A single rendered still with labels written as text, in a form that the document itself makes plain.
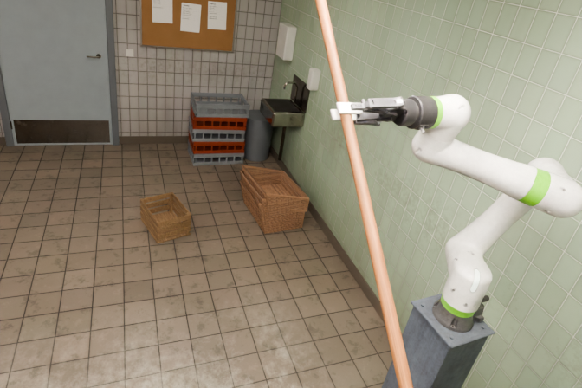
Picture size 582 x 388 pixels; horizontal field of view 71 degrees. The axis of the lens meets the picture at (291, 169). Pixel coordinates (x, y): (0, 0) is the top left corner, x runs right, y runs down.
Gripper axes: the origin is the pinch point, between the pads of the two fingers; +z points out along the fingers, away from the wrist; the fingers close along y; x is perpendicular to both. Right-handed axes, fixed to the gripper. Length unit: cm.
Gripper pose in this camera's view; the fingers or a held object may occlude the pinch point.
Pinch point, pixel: (345, 111)
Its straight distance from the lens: 109.1
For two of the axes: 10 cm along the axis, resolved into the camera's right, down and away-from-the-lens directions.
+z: -9.3, 0.4, -3.7
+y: -3.3, 3.4, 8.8
